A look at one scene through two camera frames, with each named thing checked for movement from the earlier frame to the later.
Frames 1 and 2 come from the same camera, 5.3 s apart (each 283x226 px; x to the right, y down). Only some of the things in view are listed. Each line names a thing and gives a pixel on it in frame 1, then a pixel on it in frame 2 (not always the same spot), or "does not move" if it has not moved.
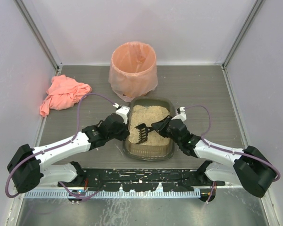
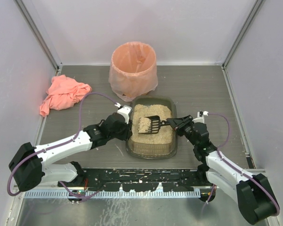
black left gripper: [123, 129] does not move
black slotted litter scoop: [143, 130] to [155, 124]
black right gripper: [166, 127] to [182, 125]
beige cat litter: [141, 115] does not move
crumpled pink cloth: [64, 92] does not move
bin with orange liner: [133, 73] does not move
